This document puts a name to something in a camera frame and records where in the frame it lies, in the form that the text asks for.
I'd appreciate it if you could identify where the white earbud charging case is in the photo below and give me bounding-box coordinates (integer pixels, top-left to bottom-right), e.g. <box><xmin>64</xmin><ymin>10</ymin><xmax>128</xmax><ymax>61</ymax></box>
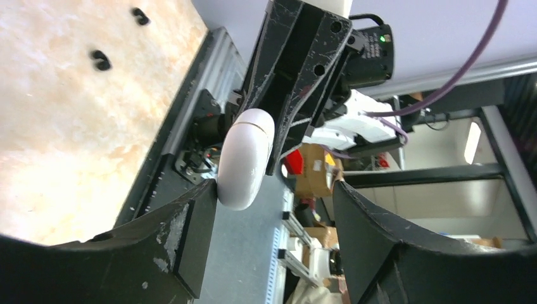
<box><xmin>217</xmin><ymin>108</ymin><xmax>275</xmax><ymax>211</ymax></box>

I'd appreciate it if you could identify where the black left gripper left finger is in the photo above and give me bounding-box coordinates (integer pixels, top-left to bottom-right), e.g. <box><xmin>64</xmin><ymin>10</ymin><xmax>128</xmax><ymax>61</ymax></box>
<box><xmin>1</xmin><ymin>179</ymin><xmax>217</xmax><ymax>303</ymax></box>

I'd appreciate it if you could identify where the black earbud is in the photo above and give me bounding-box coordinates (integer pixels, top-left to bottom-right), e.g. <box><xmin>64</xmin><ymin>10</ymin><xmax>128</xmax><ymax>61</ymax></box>
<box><xmin>130</xmin><ymin>7</ymin><xmax>151</xmax><ymax>26</ymax></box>
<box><xmin>90</xmin><ymin>49</ymin><xmax>112</xmax><ymax>72</ymax></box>

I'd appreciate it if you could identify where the cardboard box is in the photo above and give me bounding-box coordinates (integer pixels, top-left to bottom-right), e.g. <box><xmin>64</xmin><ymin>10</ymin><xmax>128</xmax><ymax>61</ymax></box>
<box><xmin>295</xmin><ymin>144</ymin><xmax>343</xmax><ymax>199</ymax></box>

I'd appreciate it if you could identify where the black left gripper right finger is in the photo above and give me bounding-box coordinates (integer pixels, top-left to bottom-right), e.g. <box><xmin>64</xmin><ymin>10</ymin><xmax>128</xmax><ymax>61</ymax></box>
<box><xmin>333</xmin><ymin>181</ymin><xmax>536</xmax><ymax>303</ymax></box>

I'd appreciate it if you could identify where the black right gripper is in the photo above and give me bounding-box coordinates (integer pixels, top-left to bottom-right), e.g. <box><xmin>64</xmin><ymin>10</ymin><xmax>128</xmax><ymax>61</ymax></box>
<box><xmin>237</xmin><ymin>1</ymin><xmax>353</xmax><ymax>175</ymax></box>

